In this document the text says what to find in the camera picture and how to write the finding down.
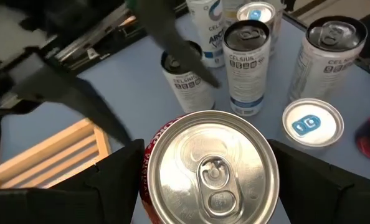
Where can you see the white Celsius Arctic Vibe can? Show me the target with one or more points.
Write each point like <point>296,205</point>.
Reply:
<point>247,71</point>
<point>210,31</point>

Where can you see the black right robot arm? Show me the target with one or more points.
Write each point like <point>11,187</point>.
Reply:
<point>63,15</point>

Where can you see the white Celsius Tropical Vibe can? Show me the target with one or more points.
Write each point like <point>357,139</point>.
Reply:
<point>325,62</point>

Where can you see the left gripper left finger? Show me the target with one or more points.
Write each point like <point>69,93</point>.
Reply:
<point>63,205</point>

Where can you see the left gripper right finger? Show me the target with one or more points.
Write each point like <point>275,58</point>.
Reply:
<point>328,199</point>

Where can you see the wooden slatted shelf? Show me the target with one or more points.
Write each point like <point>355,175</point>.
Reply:
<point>41,155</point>

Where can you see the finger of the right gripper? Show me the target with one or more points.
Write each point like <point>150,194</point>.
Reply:
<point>79,102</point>
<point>178,46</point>

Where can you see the silver blue Red Bull can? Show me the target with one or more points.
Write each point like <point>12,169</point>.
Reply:
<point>312,124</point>
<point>256,12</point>

